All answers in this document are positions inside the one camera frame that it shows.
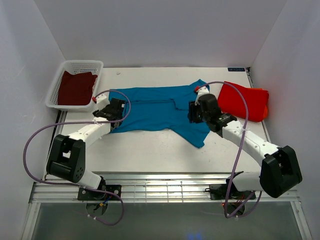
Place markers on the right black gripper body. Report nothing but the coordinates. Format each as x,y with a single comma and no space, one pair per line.
196,114

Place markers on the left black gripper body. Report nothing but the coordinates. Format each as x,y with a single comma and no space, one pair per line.
103,110

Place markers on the blue t shirt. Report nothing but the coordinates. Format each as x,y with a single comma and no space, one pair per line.
160,108

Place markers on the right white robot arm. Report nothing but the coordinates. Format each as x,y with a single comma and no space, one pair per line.
279,166

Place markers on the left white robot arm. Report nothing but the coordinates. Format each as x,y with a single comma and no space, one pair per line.
67,158

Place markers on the red folded t shirt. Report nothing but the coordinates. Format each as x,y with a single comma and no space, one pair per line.
235,99

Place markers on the dark red t shirt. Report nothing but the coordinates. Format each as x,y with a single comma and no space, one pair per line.
76,89

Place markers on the white plastic basket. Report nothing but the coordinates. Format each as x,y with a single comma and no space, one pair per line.
74,67

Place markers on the blue label sticker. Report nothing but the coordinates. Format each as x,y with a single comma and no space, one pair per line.
236,69

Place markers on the orange folded t shirt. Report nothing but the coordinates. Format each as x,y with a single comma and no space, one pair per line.
261,109

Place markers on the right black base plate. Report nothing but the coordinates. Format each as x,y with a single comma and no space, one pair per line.
218,192

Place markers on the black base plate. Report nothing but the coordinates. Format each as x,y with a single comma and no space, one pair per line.
218,192
89,195

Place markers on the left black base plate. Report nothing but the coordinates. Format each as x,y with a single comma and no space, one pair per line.
89,195

